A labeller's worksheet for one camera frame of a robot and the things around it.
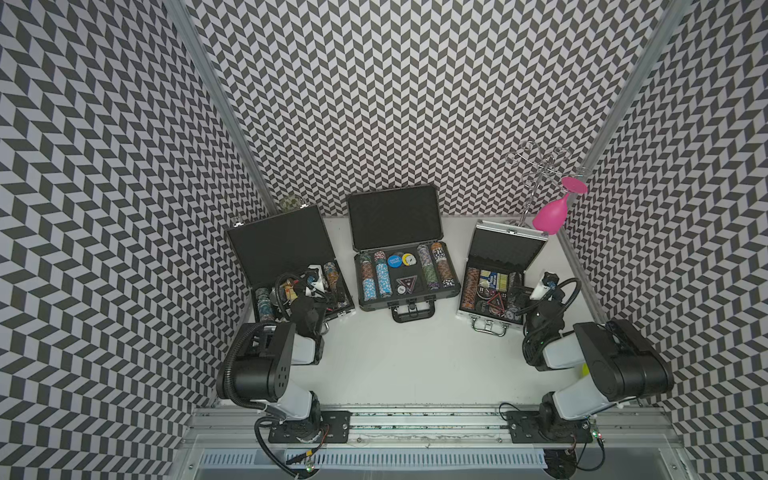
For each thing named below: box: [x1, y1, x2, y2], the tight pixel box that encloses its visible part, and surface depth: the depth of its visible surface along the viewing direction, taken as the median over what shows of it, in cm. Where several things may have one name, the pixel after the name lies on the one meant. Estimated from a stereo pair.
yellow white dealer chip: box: [402, 253, 417, 266], surface depth 101 cm
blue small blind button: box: [387, 254, 403, 268], surface depth 101 cm
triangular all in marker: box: [396, 275, 418, 294], surface depth 96 cm
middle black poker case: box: [346, 185, 461, 323], surface depth 101 cm
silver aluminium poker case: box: [456, 219, 549, 336], surface depth 94 cm
